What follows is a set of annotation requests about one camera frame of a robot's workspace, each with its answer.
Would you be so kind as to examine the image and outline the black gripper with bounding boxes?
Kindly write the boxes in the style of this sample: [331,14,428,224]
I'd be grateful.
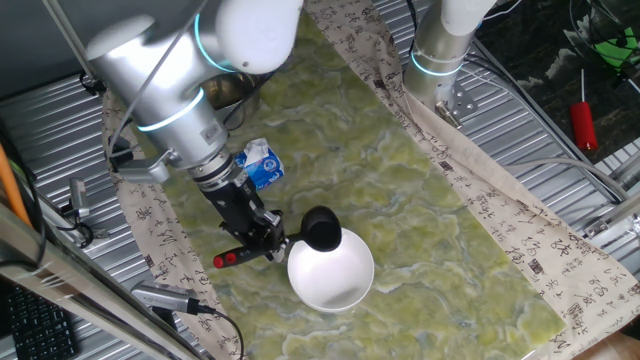
[199,172,291,265]

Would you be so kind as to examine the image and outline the black spoon with red tip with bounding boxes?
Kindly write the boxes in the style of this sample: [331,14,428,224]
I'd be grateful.
[212,204,344,270]

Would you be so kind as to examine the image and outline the white ceramic bowl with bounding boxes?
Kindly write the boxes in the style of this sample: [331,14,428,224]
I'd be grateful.
[286,227,376,315]

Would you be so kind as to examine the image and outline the blue tissue pack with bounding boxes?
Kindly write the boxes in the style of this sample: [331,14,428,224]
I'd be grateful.
[233,137,286,191]

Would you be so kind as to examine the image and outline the green marble pattern table mat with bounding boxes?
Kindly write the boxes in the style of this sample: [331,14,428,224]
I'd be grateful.
[134,9,566,360]

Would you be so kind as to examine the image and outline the beige calligraphy cloth strip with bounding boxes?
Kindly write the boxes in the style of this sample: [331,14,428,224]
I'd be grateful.
[304,0,640,360]
[101,87,246,360]

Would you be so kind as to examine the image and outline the black pole clamp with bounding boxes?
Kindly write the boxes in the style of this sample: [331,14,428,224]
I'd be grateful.
[78,69,107,97]

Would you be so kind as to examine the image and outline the black keyboard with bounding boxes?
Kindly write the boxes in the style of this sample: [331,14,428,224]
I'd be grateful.
[0,282,80,360]

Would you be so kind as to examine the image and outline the slanted aluminium pole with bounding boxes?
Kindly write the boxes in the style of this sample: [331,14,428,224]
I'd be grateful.
[41,0,99,81]

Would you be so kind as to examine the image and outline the green paper flag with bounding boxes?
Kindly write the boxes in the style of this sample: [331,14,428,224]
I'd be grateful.
[593,28,640,96]

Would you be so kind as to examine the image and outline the black camera cable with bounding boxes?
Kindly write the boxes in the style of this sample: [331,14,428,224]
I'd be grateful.
[197,303,246,360]

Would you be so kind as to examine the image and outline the silver depth camera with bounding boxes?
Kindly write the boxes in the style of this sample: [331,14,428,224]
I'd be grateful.
[130,280,202,315]

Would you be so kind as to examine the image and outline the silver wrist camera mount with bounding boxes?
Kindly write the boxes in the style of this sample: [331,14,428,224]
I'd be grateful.
[110,147,175,185]

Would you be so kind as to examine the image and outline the steel pot with black handles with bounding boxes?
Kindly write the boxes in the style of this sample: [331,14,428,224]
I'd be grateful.
[202,69,262,121]

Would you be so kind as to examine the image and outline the aluminium frame beam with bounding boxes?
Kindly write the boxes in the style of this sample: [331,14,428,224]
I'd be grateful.
[0,199,201,360]

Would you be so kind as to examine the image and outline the wrist cable loop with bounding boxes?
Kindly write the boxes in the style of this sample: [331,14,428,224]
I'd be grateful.
[104,0,277,159]

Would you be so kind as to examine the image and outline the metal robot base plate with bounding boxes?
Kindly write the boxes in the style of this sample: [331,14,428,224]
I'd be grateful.
[433,82,479,130]

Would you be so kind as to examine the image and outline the thick grey floor cable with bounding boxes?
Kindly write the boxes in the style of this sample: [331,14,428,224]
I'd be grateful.
[504,157,630,201]

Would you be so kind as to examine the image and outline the red handled screwdriver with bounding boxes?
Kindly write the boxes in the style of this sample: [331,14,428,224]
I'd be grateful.
[569,68,600,152]

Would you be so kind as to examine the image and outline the aluminium corner frame bracket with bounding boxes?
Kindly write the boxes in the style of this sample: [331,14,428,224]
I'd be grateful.
[582,144,640,251]

